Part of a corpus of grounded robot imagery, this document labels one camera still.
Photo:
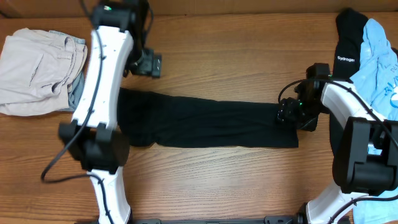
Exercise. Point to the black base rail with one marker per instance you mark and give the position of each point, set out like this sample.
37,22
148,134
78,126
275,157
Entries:
211,221

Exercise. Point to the light blue folded garment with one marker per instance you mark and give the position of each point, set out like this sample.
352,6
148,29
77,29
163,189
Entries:
75,89

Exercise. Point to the beige folded pants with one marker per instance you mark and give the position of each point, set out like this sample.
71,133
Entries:
36,67

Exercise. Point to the black t-shirt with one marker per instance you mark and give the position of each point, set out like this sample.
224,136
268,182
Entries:
148,118

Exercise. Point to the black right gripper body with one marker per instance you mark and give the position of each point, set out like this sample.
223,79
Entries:
305,116

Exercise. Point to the light blue printed t-shirt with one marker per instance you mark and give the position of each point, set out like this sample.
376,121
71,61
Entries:
376,83

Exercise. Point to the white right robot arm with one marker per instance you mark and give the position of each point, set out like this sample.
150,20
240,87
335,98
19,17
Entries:
365,163

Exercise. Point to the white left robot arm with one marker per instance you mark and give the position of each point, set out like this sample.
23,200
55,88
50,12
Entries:
118,41

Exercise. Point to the black shirt with white text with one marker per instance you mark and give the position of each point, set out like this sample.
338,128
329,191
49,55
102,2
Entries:
350,27

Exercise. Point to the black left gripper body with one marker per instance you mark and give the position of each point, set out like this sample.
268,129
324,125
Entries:
155,65

